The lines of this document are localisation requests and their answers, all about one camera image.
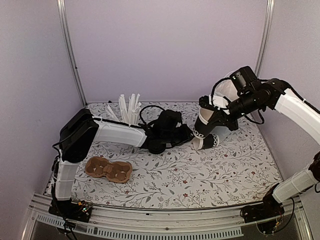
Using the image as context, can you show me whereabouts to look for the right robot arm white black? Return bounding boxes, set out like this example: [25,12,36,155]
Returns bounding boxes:
[192,66,320,151]

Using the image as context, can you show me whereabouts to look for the black paper coffee cup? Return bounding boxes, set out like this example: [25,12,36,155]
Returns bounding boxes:
[193,107,218,139]

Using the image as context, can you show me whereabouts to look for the brown cardboard cup carrier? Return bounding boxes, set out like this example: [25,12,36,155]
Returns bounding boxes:
[85,156,133,184]

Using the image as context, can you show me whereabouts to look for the black plastic cup lid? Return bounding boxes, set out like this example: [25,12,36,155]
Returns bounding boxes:
[147,140,167,155]

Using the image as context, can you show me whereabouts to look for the bundle of white wrapped straws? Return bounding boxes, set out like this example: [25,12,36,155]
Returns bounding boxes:
[106,93,142,126]

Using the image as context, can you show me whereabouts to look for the left aluminium frame post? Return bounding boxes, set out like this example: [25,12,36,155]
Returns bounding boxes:
[56,0,88,107]

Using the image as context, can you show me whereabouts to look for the right aluminium frame post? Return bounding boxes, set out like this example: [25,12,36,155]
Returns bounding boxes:
[255,0,275,77]

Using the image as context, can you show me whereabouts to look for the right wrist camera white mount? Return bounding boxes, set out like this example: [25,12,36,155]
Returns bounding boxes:
[209,77,239,109]

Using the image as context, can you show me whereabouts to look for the light blue paper bag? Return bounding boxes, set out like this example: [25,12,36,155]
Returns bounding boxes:
[210,69,252,131]

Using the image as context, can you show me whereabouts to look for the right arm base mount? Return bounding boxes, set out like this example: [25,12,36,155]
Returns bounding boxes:
[240,201,285,235]

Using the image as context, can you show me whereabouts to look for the aluminium front rail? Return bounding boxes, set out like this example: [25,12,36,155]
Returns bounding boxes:
[22,194,313,240]

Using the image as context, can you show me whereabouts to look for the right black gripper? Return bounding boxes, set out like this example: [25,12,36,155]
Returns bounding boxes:
[206,90,264,132]

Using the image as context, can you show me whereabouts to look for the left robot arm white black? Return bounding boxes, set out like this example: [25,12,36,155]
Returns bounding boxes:
[52,108,194,217]

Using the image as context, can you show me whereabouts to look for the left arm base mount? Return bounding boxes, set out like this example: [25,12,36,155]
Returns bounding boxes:
[48,199,92,223]

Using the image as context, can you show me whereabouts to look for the aluminium frame post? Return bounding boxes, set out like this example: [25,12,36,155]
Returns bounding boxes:
[56,0,88,107]
[255,0,275,77]

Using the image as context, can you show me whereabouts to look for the floral patterned table mat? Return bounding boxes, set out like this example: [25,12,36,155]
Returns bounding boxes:
[49,100,285,209]

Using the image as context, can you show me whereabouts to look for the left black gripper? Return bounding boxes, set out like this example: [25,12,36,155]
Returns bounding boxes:
[162,124,197,148]

